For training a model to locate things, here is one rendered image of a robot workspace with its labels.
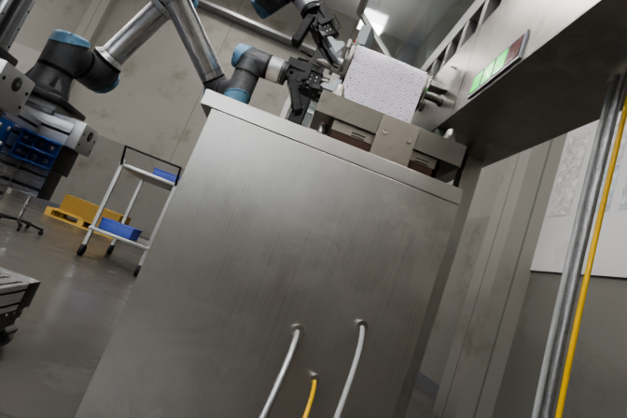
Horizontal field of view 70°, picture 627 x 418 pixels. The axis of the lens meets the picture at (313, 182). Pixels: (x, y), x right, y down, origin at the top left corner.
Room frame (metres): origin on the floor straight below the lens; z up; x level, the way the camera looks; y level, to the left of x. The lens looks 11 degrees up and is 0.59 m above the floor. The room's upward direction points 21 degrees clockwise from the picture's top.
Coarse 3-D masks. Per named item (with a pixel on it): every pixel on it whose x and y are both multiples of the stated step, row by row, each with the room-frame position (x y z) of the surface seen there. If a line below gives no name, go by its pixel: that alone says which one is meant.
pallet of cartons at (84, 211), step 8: (64, 200) 7.34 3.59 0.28; (72, 200) 7.36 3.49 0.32; (80, 200) 7.37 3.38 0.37; (48, 208) 6.99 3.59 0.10; (56, 208) 7.22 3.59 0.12; (64, 208) 7.35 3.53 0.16; (72, 208) 7.37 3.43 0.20; (80, 208) 7.38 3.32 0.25; (88, 208) 7.04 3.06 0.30; (96, 208) 7.06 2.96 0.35; (104, 208) 7.43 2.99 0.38; (56, 216) 7.06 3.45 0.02; (64, 216) 7.60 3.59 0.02; (80, 216) 7.39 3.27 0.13; (88, 216) 7.05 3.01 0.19; (104, 216) 7.08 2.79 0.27; (112, 216) 7.09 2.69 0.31; (120, 216) 7.12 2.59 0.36; (128, 216) 7.74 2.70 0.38; (72, 224) 7.03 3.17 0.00; (80, 224) 7.05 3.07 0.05; (88, 224) 7.35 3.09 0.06; (96, 224) 7.07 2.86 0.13; (128, 224) 7.74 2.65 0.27; (96, 232) 7.08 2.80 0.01
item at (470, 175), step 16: (464, 160) 1.45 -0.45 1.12; (480, 160) 1.44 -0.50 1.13; (464, 176) 1.44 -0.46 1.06; (464, 192) 1.44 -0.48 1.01; (464, 208) 1.44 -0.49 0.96; (464, 224) 1.44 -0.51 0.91; (448, 240) 1.44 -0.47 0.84; (448, 256) 1.44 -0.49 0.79; (448, 272) 1.44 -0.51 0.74; (432, 304) 1.44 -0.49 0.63; (432, 320) 1.44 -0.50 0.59; (416, 352) 1.44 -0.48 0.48; (416, 368) 1.44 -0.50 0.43; (400, 400) 1.44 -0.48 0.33; (400, 416) 1.44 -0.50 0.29; (624, 416) 0.59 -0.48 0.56
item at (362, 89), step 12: (348, 72) 1.29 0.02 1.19; (348, 84) 1.29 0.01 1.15; (360, 84) 1.29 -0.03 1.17; (372, 84) 1.29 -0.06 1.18; (384, 84) 1.29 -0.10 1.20; (348, 96) 1.29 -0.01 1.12; (360, 96) 1.29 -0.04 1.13; (372, 96) 1.29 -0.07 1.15; (384, 96) 1.29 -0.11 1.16; (396, 96) 1.29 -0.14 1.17; (408, 96) 1.29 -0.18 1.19; (372, 108) 1.29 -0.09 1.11; (384, 108) 1.29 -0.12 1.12; (396, 108) 1.29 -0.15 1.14; (408, 108) 1.29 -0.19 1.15; (408, 120) 1.29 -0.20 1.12
